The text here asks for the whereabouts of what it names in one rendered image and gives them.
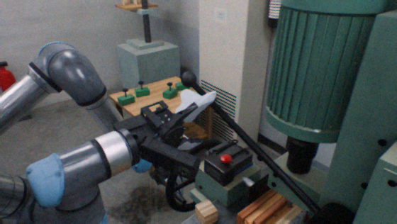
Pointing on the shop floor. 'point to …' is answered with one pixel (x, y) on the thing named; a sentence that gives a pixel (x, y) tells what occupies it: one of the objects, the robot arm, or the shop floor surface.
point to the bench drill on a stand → (146, 52)
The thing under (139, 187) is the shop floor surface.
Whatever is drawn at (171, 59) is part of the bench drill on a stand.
